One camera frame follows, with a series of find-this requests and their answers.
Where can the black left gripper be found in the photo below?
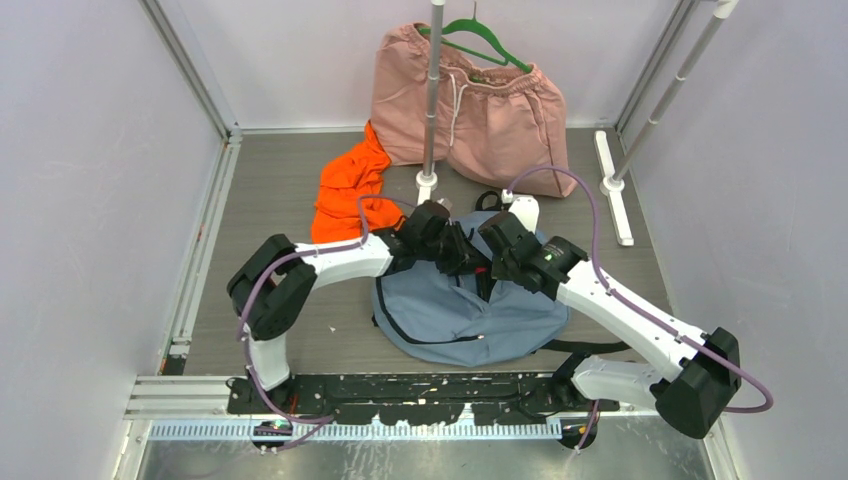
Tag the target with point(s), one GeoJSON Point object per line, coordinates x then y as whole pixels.
{"type": "Point", "coordinates": [464, 258]}

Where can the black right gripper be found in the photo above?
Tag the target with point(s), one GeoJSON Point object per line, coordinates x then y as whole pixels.
{"type": "Point", "coordinates": [499, 270]}

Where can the light blue backpack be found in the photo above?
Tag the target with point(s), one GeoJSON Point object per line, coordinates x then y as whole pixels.
{"type": "Point", "coordinates": [470, 320]}

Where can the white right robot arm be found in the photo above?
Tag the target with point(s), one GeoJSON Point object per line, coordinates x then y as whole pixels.
{"type": "Point", "coordinates": [687, 375]}

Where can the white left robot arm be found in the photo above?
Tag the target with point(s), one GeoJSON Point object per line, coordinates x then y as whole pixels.
{"type": "Point", "coordinates": [270, 290]}

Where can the orange shirt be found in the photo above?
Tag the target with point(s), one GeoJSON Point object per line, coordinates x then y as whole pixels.
{"type": "Point", "coordinates": [348, 195]}

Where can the white right rack stand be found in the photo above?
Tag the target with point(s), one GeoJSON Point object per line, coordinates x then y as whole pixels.
{"type": "Point", "coordinates": [633, 133]}

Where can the pink shorts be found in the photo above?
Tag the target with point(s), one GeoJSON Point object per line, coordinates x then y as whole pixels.
{"type": "Point", "coordinates": [498, 126]}

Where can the green clothes hanger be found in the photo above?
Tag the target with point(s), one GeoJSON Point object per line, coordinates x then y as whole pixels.
{"type": "Point", "coordinates": [493, 50]}

